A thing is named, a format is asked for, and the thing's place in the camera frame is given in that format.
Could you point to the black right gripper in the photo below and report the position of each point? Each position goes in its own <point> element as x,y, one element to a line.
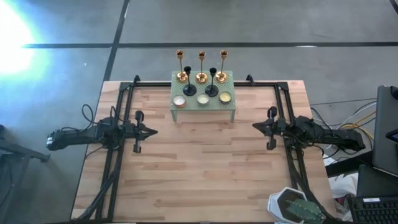
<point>284,127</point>

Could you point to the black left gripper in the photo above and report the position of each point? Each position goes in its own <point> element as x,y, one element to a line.
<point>128,132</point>

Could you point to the white candle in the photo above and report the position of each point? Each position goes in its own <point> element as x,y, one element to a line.
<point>179,101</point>

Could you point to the yellow candle tin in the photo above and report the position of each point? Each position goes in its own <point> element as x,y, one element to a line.
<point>225,97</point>

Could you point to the black candlestick holder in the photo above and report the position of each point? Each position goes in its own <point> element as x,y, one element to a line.
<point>211,91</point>
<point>189,90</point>

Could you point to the gold candlestick holder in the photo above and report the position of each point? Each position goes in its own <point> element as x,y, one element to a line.
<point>201,78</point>
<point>182,77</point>
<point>221,76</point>

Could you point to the pale green candle tin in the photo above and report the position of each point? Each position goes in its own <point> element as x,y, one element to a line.
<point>203,99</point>

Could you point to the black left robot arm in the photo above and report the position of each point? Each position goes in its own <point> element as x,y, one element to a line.
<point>77,137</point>

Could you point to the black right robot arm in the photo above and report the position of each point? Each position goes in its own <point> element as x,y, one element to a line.
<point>326,135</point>

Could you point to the green perforated metal shelf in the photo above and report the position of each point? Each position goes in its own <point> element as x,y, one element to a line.
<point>191,104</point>

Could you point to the white hexagonal plant pot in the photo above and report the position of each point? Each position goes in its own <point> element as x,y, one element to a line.
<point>275,202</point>

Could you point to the black desk edge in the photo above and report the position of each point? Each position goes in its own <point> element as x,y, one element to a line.
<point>345,166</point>

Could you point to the green cactus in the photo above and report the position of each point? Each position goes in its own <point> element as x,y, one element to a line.
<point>303,210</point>

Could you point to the white plastic bag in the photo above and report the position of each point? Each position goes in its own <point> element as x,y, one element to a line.
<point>342,185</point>

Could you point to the dark grey laptop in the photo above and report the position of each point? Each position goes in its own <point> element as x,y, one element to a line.
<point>385,140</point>

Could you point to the black side stand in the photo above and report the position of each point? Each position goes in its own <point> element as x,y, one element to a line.
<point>25,152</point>

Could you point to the black monitor back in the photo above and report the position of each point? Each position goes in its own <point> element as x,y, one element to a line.
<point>376,183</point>

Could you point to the small device with blue screen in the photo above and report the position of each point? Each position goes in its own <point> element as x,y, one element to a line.
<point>392,134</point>

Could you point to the black keyboard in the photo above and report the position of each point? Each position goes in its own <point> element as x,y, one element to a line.
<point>373,211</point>

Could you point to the black metal table frame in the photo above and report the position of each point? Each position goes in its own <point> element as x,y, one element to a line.
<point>124,87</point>

